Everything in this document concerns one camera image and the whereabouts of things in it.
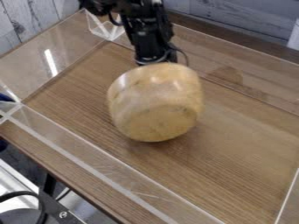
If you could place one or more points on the brown wooden bowl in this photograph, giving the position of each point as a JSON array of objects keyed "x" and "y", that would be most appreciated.
[{"x": 155, "y": 102}]

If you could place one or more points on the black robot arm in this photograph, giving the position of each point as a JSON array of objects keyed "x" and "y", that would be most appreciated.
[{"x": 148, "y": 28}]

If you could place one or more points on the black table leg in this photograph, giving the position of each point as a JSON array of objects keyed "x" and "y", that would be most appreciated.
[{"x": 50, "y": 184}]

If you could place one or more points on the blue object at left edge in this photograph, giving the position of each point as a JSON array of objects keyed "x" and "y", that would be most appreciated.
[{"x": 6, "y": 98}]

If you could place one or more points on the clear acrylic enclosure walls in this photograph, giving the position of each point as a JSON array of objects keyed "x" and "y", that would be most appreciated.
[{"x": 186, "y": 143}]

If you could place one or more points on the grey metal bracket with screw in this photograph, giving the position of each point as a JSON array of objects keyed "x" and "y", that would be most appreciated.
[{"x": 55, "y": 213}]

